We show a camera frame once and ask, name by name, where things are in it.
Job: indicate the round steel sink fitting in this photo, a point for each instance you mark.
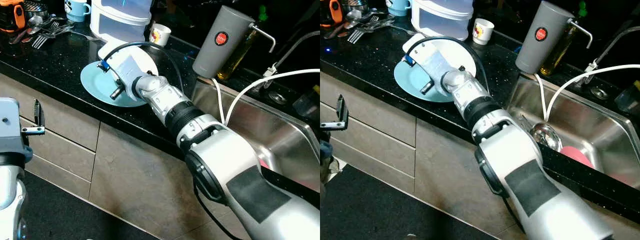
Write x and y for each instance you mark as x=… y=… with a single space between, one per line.
x=599 y=93
x=277 y=97

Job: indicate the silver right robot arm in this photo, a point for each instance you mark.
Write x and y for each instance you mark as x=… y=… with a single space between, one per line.
x=525 y=160
x=225 y=160

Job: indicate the black floor mat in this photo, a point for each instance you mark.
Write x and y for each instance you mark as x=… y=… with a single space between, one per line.
x=380 y=210
x=65 y=215

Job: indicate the stainless steel sink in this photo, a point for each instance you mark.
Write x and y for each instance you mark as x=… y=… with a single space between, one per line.
x=280 y=135
x=590 y=125

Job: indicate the grey kitchen faucet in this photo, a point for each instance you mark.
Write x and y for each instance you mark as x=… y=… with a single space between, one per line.
x=295 y=46
x=617 y=41

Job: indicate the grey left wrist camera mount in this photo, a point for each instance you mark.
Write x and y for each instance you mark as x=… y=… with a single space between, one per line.
x=9 y=125

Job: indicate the deep beige drawer front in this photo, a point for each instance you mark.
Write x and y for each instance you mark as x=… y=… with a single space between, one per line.
x=60 y=157
x=375 y=155

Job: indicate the orange and black tool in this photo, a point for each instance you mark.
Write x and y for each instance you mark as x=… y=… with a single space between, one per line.
x=330 y=11
x=11 y=15

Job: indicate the grey water filter canister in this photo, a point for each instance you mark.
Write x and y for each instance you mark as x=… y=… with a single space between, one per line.
x=220 y=42
x=542 y=37

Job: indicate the white cartoon cat mug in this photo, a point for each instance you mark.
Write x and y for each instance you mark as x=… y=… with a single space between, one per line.
x=482 y=31
x=159 y=35

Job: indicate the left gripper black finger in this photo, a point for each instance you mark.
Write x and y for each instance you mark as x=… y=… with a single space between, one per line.
x=343 y=117
x=40 y=122

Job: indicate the chrome bent spout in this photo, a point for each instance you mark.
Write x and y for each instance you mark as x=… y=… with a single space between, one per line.
x=586 y=29
x=267 y=34

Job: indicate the yellow oil bottle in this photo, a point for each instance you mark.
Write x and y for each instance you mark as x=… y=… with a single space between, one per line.
x=236 y=62
x=559 y=57

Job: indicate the shallow beige drawer front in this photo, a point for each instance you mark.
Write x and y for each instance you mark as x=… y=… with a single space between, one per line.
x=65 y=117
x=380 y=112

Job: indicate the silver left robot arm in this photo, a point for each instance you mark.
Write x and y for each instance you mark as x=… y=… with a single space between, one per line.
x=11 y=195

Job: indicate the beige cabinet door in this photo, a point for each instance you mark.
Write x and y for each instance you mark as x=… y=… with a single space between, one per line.
x=450 y=170
x=145 y=180

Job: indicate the pink bowl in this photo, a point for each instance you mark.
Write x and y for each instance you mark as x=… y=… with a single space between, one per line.
x=263 y=164
x=577 y=157

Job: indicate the steel fork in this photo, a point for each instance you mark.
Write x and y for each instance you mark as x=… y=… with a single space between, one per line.
x=60 y=29
x=44 y=39
x=359 y=34
x=380 y=22

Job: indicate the light blue cup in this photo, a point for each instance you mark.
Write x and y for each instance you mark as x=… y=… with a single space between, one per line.
x=397 y=6
x=76 y=10

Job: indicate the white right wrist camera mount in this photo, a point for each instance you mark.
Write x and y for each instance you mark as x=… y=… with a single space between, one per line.
x=125 y=65
x=435 y=62

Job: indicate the green bottle top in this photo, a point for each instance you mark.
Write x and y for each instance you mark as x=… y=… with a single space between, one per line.
x=260 y=11
x=581 y=8

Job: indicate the white blue plastic drawer tower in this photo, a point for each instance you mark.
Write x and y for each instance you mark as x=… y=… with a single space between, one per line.
x=120 y=22
x=442 y=17

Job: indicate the teal round plate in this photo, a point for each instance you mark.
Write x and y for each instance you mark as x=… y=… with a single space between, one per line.
x=97 y=85
x=407 y=82

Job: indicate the steel spoon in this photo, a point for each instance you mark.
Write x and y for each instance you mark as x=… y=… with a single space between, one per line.
x=35 y=21
x=352 y=16

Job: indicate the dark translucent container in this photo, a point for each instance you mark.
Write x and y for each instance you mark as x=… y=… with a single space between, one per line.
x=627 y=97
x=306 y=102

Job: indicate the steel ladle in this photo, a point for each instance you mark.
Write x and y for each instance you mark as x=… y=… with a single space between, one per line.
x=545 y=135

